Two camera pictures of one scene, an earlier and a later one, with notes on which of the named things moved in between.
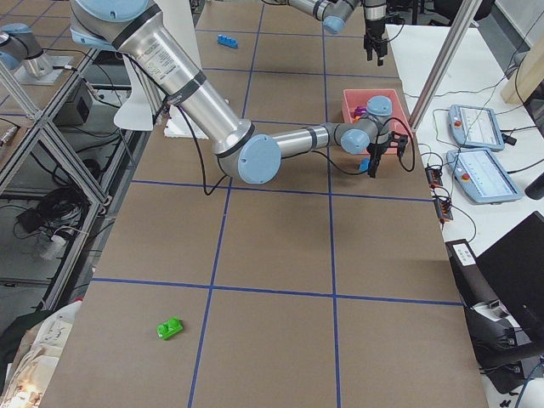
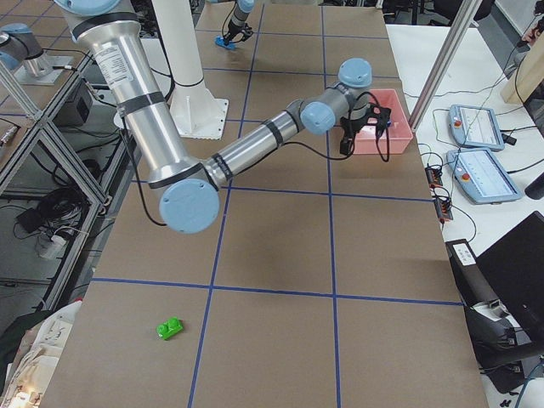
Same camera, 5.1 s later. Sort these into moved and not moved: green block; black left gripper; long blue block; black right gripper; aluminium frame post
Moved: black left gripper; black right gripper
Not moved: green block; long blue block; aluminium frame post
